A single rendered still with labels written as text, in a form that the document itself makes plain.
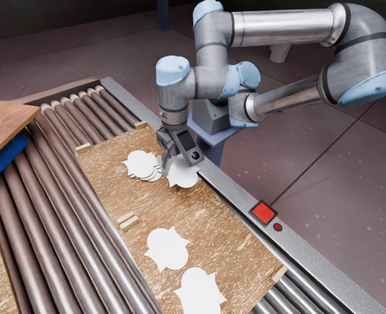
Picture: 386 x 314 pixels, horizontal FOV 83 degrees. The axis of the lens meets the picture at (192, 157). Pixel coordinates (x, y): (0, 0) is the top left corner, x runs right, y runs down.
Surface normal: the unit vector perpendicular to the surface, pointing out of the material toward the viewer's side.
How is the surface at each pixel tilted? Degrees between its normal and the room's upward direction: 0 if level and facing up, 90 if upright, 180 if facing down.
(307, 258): 0
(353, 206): 0
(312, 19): 48
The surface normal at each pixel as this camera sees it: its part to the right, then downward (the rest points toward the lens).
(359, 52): -0.67, 0.06
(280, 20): 0.09, 0.07
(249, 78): 0.45, -0.17
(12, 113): 0.04, -0.67
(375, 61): -0.21, 0.02
